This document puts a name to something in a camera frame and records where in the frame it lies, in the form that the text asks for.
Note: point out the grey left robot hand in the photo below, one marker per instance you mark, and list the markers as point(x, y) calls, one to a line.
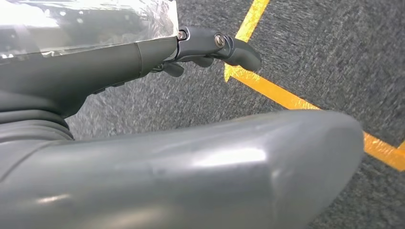
point(189, 177)

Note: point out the yellow floor tape square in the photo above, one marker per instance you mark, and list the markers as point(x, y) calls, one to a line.
point(275, 91)

